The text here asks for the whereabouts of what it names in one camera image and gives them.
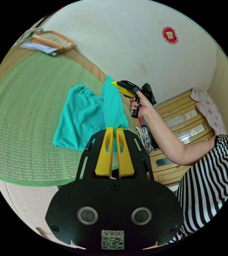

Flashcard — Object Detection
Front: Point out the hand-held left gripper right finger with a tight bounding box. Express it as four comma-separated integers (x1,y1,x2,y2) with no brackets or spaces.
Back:
116,128,135,179

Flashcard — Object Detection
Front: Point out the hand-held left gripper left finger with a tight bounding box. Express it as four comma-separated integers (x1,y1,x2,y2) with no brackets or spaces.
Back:
94,127,114,177

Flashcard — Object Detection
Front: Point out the teal long sleeve shirt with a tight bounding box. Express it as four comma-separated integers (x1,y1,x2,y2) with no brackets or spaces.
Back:
53,75,129,154

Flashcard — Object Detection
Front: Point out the person's right forearm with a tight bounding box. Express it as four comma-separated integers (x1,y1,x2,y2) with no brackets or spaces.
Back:
143,109,217,167

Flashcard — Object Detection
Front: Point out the person's right hand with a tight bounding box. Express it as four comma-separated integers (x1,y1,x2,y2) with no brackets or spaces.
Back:
130,90,157,119

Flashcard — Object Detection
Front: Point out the pile of clothes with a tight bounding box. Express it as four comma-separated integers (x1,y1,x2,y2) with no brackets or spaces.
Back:
135,105,161,155

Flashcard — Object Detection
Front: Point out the wooden cupboard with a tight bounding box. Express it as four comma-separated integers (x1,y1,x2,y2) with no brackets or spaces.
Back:
149,89,217,185

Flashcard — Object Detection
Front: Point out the pink floral cloth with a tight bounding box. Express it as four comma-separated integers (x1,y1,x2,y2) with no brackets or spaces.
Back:
190,87,228,137

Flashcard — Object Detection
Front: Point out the bed with green woven mat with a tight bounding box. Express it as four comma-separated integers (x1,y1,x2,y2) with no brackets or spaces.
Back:
0,26,139,187

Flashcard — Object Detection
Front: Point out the person's body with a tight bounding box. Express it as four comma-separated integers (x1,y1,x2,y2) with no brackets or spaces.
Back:
166,60,228,245

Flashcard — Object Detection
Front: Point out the stack of papers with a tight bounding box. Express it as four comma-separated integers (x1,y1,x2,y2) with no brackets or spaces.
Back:
19,39,59,57

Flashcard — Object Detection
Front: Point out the red wall ornament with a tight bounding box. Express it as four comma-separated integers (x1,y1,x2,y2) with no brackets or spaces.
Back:
162,26,179,45

